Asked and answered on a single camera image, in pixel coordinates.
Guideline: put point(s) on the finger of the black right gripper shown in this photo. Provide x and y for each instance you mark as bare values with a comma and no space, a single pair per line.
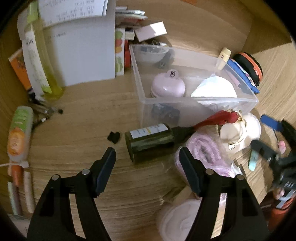
287,130
267,153

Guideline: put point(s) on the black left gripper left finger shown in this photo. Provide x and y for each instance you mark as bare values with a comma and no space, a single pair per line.
52,218

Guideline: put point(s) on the mint green small tube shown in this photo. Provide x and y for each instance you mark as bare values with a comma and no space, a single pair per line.
253,159

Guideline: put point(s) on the red velvet tassel pouch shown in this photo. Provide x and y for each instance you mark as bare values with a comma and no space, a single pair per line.
220,118

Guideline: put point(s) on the white round lidded container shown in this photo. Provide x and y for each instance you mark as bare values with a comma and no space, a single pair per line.
175,222

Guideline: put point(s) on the dark green glass bottle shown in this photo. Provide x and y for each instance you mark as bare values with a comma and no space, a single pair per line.
155,141

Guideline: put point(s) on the orange white pens bundle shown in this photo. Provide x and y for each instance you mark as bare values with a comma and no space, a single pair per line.
20,177

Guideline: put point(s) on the black orange round case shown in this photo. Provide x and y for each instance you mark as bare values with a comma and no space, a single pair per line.
250,65

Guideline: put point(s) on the green orange tube package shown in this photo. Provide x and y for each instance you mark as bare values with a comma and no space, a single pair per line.
20,134

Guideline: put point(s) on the cream yellow small tube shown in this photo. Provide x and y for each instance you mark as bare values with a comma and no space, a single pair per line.
223,58

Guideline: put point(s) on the small black clip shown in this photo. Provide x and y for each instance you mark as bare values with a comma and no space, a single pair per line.
114,137

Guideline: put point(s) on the dark card in bin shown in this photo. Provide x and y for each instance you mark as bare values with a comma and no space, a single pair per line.
165,113

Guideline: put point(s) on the black binder clips pile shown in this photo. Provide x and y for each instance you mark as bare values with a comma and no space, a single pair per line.
41,109

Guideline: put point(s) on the clear plastic storage bin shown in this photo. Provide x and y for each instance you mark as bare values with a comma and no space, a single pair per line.
193,68

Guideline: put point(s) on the pink round compact case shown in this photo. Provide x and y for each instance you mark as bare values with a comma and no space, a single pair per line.
168,84

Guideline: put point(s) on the clear glass bowl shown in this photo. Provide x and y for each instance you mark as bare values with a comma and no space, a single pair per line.
150,53

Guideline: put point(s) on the pink small cardboard box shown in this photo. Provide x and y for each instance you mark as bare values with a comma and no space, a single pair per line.
150,31

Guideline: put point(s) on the yellow green liquid bottle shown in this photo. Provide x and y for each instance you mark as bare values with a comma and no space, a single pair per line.
38,55

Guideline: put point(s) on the white standing paper folder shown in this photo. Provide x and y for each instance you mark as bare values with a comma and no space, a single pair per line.
79,37

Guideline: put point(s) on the fruit print white box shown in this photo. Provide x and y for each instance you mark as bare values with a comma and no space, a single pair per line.
119,48

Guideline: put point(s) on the stack of booklets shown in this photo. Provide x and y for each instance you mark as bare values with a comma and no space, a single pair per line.
128,18

